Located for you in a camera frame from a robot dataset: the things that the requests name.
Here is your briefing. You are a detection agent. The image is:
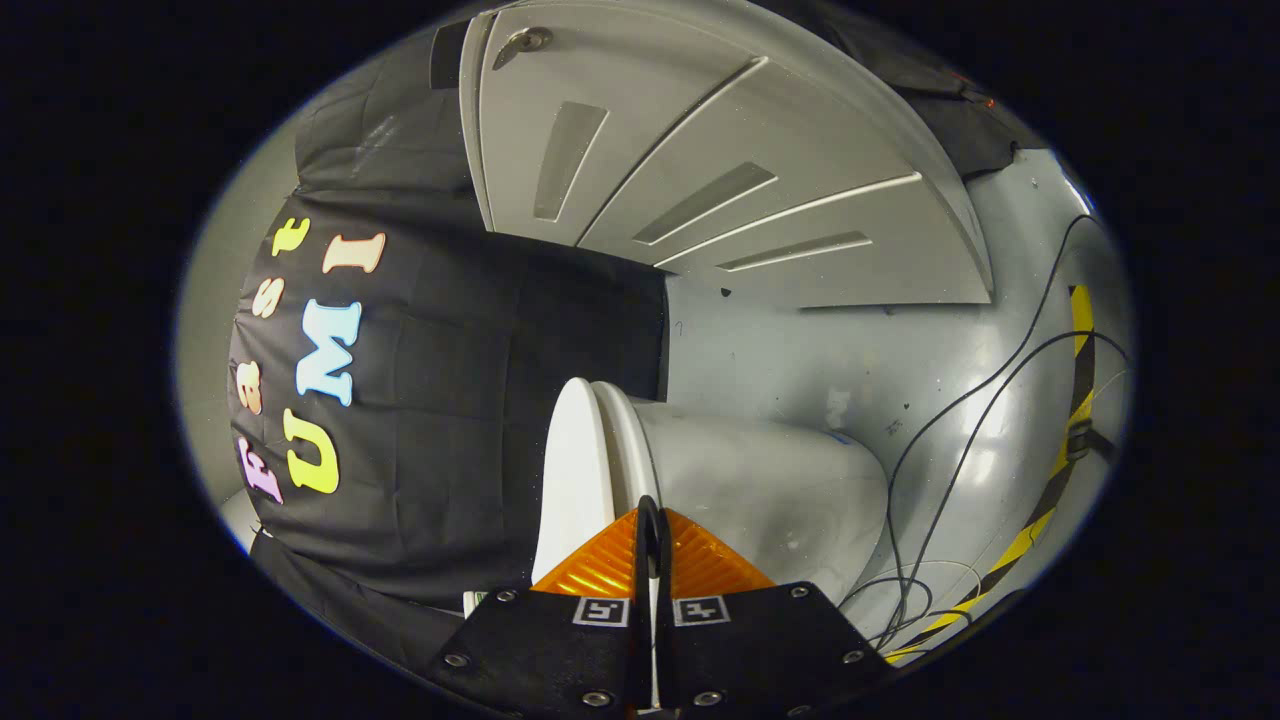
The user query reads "long black floor cable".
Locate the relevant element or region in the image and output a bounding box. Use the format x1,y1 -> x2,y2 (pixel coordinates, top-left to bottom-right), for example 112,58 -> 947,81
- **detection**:
900,330 -> 1131,641
885,213 -> 1101,621

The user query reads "yellow black hazard tape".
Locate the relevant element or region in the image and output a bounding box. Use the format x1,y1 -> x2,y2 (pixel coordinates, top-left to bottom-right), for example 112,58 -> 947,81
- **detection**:
885,285 -> 1096,663

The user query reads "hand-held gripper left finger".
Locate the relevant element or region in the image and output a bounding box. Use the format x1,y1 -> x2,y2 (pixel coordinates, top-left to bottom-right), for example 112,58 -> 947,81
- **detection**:
430,495 -> 656,716

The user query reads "white toilet lid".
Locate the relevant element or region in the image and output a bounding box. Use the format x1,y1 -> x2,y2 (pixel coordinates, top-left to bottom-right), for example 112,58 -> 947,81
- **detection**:
530,377 -> 641,591

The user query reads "black backdrop cloth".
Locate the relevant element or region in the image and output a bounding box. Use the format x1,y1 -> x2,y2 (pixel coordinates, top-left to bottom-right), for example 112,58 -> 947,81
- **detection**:
228,0 -> 1021,681

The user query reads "white toilet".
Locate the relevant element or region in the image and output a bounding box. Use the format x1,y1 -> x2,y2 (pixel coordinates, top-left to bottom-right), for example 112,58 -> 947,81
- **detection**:
462,380 -> 891,621

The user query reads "grey drawer cabinet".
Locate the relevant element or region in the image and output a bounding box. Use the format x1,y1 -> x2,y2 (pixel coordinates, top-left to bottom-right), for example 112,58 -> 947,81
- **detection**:
460,0 -> 996,309

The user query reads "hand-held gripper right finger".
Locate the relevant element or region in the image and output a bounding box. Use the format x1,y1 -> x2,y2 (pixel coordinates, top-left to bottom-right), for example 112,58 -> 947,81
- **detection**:
655,500 -> 896,716

